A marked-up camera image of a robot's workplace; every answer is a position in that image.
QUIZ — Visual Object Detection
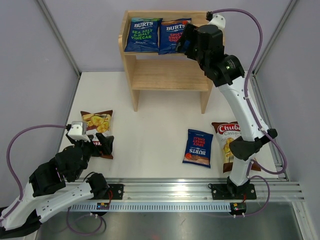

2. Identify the Burts sea salt vinegar bag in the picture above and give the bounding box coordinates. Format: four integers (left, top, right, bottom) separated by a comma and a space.
124, 17, 163, 53

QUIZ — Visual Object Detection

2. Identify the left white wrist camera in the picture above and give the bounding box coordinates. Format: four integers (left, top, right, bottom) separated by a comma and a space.
67, 121, 91, 142

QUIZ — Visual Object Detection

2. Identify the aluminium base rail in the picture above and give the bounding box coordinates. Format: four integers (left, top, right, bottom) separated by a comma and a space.
106, 178, 305, 202

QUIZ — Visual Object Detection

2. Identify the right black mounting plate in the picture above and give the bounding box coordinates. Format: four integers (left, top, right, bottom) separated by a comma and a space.
207, 183, 257, 201

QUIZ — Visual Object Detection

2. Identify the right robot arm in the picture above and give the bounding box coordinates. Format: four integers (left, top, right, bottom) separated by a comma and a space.
176, 23, 278, 198

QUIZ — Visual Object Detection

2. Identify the upside-down Burts chilli bag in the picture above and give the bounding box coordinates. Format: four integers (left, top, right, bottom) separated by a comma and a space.
182, 129, 214, 169

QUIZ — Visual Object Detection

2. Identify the wooden two-tier shelf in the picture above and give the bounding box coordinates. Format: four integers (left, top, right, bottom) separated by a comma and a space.
118, 10, 213, 114

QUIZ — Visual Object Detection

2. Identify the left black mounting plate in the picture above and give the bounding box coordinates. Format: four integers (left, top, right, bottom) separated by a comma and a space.
100, 183, 124, 201

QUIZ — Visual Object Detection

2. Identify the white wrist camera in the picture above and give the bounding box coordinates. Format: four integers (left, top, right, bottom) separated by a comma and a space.
67, 121, 91, 142
206, 11, 226, 30

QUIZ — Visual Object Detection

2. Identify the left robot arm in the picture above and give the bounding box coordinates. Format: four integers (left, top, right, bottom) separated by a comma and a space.
0, 133, 114, 239

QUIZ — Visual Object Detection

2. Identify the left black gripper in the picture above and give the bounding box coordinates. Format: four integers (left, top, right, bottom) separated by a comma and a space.
70, 132, 114, 181

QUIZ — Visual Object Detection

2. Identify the chuba cassava chips bag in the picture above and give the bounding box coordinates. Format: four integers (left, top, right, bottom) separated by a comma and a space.
80, 110, 114, 160
211, 121, 262, 174

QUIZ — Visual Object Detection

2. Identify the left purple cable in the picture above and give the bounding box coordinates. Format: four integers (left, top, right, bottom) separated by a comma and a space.
0, 124, 72, 223

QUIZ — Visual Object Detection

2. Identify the Burts spicy sweet chilli bag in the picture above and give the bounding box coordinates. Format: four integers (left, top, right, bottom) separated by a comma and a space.
158, 18, 192, 55

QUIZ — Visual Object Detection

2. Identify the white slotted cable duct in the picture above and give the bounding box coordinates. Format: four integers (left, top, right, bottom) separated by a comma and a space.
70, 201, 231, 213

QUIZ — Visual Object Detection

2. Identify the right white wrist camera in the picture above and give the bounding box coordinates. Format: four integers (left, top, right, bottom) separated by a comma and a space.
206, 11, 226, 30

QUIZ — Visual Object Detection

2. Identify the black mounting plate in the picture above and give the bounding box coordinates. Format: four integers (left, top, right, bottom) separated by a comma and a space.
207, 183, 257, 201
100, 183, 124, 201

